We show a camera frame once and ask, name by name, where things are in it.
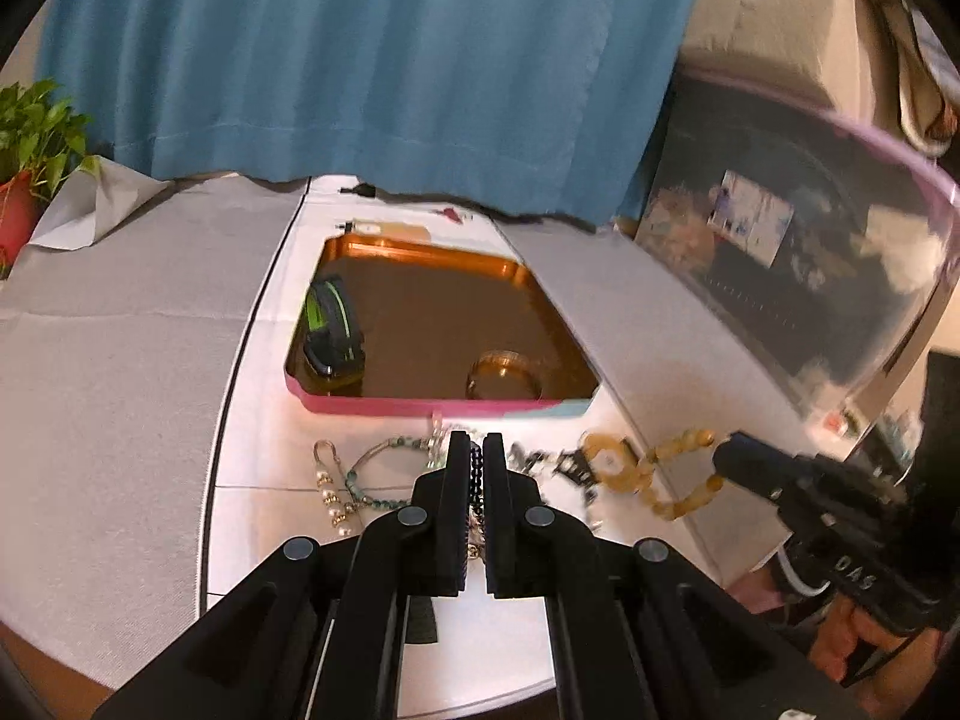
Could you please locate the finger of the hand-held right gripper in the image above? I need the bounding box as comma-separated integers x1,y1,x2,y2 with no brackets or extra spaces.
711,431,807,512

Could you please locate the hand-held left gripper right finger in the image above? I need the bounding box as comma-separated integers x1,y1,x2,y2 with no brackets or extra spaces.
484,431,871,720

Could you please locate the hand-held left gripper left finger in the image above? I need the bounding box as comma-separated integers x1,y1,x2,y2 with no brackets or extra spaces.
94,427,473,720

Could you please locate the black bead bracelet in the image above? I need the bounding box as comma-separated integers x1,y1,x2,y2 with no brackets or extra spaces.
469,441,487,560

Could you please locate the silver charm bracelet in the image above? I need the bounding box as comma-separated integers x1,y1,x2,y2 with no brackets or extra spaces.
508,444,562,479

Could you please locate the turquoise bead bracelet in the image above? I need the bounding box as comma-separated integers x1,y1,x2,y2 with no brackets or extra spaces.
343,431,452,512

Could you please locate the amber bead bracelet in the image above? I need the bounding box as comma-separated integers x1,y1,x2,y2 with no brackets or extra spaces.
634,427,725,524

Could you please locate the white pearl bracelet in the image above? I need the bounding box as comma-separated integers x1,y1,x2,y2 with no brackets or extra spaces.
313,440,358,539

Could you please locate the orange metal tray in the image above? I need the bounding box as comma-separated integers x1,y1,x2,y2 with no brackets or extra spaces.
283,234,601,418

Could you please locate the person's right hand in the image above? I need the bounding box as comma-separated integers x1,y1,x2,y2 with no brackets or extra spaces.
812,596,947,692

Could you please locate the clear crystal bangle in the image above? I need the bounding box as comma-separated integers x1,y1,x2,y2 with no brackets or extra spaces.
465,349,543,401

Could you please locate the clear storage box purple lid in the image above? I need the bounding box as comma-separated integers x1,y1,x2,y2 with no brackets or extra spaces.
636,62,960,432

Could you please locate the green black wristwatch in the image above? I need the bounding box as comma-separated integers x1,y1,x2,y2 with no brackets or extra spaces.
303,277,368,378

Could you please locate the white label sticker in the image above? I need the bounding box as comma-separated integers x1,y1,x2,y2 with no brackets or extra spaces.
709,170,796,269

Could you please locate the patterned fabric bag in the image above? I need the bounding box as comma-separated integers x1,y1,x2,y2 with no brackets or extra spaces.
896,0,960,160

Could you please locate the blue curtain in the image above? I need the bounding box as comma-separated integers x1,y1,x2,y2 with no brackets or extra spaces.
36,0,710,230

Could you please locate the beige fabric storage box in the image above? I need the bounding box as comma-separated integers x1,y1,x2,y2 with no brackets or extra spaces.
677,0,880,115

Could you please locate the green plant in red pot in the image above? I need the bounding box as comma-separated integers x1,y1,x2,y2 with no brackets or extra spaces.
0,79,104,265

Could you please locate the white cable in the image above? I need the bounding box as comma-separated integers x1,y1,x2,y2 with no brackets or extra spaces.
777,546,830,595

